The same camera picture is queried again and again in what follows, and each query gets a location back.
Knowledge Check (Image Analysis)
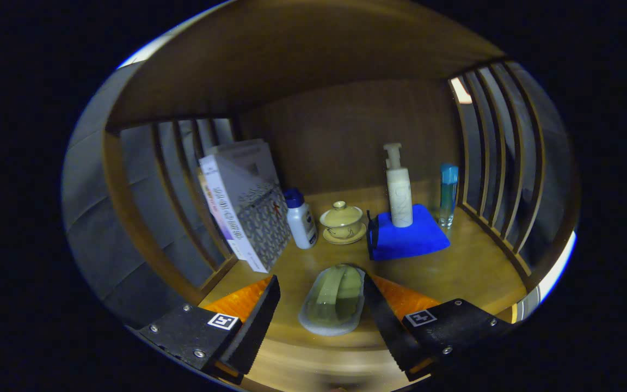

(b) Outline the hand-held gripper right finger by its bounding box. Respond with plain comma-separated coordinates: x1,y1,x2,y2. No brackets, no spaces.
362,272,513,382

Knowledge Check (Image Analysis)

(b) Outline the purple book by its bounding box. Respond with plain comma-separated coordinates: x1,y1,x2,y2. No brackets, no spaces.
196,169,246,261

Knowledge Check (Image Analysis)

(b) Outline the white patterned book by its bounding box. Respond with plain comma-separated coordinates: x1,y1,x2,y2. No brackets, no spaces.
199,139,292,273

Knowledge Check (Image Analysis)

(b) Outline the green ornament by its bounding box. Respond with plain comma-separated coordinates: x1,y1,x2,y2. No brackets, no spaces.
298,264,367,336

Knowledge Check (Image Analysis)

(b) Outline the white pump bottle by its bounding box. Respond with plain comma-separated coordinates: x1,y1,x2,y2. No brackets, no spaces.
383,143,414,228

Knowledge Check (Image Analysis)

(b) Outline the white bottle with blue cap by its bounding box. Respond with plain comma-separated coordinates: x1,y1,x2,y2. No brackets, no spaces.
284,188,318,250

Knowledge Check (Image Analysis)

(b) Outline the blue folded cloth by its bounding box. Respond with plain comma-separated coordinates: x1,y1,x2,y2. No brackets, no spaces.
367,204,451,261

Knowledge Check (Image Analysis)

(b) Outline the brown wooden cabinet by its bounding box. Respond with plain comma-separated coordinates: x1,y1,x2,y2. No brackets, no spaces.
101,0,581,392

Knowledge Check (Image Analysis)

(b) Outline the wooden countertop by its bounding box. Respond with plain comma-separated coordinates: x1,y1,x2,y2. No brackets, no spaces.
199,185,529,392

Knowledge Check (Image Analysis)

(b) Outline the yellow lidded teacup with saucer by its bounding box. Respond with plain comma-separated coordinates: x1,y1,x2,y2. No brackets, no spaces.
319,200,367,245

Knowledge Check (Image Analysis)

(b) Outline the clear blue bottle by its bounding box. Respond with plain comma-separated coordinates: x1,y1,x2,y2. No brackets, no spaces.
438,163,459,228

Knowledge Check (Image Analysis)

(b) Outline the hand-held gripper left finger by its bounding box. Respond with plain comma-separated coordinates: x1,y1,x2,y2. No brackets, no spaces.
128,275,281,384

